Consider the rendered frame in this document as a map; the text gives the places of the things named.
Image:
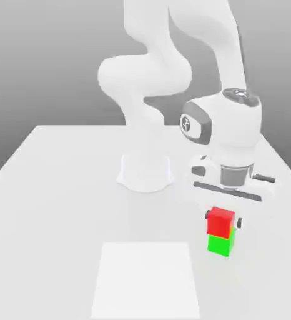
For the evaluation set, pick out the small red cube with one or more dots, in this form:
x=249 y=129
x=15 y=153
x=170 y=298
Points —
x=220 y=222

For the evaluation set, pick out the small green cube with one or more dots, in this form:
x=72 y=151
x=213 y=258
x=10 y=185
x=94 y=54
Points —
x=219 y=246

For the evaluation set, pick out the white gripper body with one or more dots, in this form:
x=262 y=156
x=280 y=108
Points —
x=225 y=200

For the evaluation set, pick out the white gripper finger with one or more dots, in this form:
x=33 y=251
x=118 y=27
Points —
x=239 y=223
x=206 y=215

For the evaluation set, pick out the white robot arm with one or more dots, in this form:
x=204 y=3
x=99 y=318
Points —
x=145 y=75

